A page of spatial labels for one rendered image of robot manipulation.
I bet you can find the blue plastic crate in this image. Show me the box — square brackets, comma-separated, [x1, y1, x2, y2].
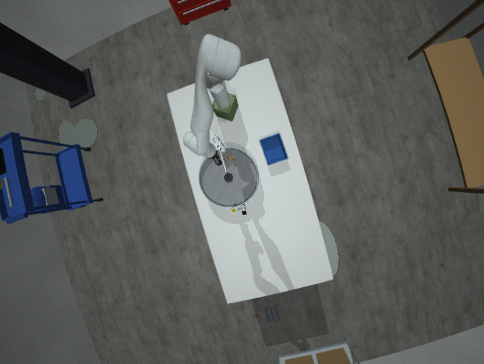
[259, 133, 288, 166]

